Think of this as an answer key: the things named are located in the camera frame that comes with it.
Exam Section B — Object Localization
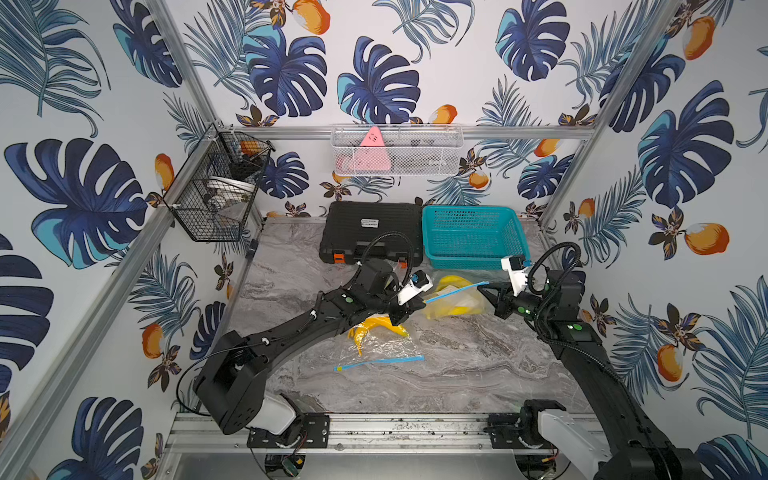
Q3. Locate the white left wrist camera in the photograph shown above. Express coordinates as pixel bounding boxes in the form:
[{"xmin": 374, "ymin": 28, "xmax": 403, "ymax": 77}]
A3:
[{"xmin": 397, "ymin": 270, "xmax": 433, "ymax": 305}]

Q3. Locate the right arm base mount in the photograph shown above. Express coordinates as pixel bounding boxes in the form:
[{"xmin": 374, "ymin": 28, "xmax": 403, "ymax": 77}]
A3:
[{"xmin": 483, "ymin": 399, "xmax": 566, "ymax": 450}]

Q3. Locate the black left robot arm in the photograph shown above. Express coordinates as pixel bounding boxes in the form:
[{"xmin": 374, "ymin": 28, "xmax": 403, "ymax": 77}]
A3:
[{"xmin": 193, "ymin": 259, "xmax": 431, "ymax": 435}]

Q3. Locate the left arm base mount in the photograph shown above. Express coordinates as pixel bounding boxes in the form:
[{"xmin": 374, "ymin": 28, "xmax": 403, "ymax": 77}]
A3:
[{"xmin": 247, "ymin": 412, "xmax": 331, "ymax": 450}]

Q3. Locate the yellow banana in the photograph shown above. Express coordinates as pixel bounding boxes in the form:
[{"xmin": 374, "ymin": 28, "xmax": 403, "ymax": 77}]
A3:
[{"xmin": 428, "ymin": 275, "xmax": 484, "ymax": 318}]

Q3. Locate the aluminium front rail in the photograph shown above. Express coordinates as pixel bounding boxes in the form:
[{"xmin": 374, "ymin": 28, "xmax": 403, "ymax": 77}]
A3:
[{"xmin": 161, "ymin": 411, "xmax": 607, "ymax": 455}]

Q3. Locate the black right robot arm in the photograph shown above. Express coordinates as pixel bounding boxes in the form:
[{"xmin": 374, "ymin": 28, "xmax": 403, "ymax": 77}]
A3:
[{"xmin": 478, "ymin": 270, "xmax": 705, "ymax": 479}]

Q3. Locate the clear bag with banana peel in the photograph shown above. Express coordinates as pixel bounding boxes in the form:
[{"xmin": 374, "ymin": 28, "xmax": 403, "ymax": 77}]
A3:
[{"xmin": 333, "ymin": 315, "xmax": 425, "ymax": 372}]

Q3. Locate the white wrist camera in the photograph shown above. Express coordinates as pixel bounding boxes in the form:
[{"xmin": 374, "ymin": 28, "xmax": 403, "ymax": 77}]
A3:
[
  {"xmin": 397, "ymin": 270, "xmax": 433, "ymax": 305},
  {"xmin": 500, "ymin": 255, "xmax": 532, "ymax": 296}
]

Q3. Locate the white wire shelf basket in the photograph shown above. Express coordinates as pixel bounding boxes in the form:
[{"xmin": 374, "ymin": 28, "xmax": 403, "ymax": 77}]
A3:
[{"xmin": 330, "ymin": 124, "xmax": 464, "ymax": 177}]

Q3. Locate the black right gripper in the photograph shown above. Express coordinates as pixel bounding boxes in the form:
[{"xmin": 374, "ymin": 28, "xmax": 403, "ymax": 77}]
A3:
[{"xmin": 479, "ymin": 280, "xmax": 554, "ymax": 326}]

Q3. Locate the black wire basket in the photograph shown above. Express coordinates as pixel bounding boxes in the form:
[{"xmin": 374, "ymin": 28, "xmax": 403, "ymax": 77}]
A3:
[{"xmin": 162, "ymin": 124, "xmax": 275, "ymax": 243}]

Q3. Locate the clear zip-top bag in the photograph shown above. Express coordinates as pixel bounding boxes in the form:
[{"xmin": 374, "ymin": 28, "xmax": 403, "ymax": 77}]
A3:
[{"xmin": 419, "ymin": 272, "xmax": 490, "ymax": 322}]

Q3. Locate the pink triangular object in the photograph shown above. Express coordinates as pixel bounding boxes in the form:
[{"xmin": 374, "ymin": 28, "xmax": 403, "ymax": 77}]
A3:
[{"xmin": 348, "ymin": 126, "xmax": 393, "ymax": 173}]

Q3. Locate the black plastic tool case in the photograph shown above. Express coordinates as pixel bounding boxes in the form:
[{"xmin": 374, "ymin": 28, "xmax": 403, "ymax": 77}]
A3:
[{"xmin": 318, "ymin": 201, "xmax": 424, "ymax": 267}]

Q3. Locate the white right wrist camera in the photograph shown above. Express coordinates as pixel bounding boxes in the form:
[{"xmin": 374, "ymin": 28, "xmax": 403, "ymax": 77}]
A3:
[{"xmin": 500, "ymin": 255, "xmax": 532, "ymax": 296}]

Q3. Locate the teal plastic basket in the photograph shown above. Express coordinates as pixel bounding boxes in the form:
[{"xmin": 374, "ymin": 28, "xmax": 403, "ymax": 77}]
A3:
[{"xmin": 422, "ymin": 205, "xmax": 532, "ymax": 270}]

